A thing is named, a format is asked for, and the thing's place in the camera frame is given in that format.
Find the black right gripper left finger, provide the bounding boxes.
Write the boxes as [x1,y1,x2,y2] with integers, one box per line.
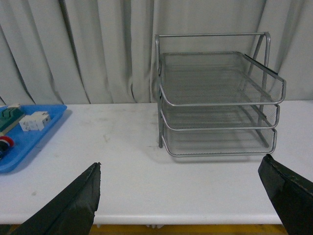
[11,163,101,235]

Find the blue plastic tray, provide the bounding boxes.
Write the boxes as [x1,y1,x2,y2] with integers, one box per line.
[0,104,67,173]

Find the silver mesh three-tier rack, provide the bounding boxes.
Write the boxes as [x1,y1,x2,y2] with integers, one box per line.
[155,32,286,158]

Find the grey curtain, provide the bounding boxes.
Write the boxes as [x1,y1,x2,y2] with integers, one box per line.
[0,0,313,105]

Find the white circuit breaker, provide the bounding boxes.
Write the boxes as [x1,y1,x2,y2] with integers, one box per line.
[19,111,51,132]

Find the green terminal block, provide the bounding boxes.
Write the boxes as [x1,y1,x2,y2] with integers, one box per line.
[0,105,25,136]

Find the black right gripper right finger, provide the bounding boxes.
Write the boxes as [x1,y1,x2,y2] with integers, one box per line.
[258,154,313,235]

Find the red emergency stop button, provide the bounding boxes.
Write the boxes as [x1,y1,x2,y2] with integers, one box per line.
[0,136,14,158]

